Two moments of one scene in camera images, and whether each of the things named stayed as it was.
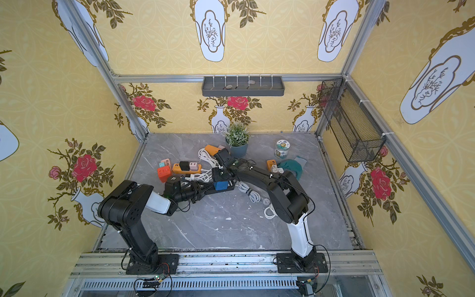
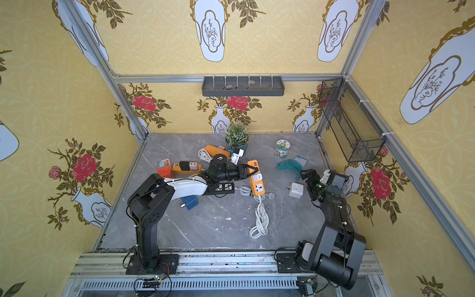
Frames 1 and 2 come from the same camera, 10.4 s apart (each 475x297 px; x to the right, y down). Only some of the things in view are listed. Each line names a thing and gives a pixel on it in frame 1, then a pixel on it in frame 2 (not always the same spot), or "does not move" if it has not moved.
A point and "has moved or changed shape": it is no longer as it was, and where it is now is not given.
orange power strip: x=269 y=163 has moved or changed shape
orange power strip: x=211 y=150 does not move
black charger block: x=184 y=166 does not move
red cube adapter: x=164 y=172 does not move
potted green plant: x=237 y=135 does not move
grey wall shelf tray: x=242 y=86 does not move
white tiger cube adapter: x=278 y=169 has moved or changed shape
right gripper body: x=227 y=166 → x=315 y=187
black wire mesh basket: x=359 y=135 does not move
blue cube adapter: x=221 y=185 has moved or changed shape
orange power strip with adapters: x=184 y=167 does not move
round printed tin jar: x=282 y=146 does not move
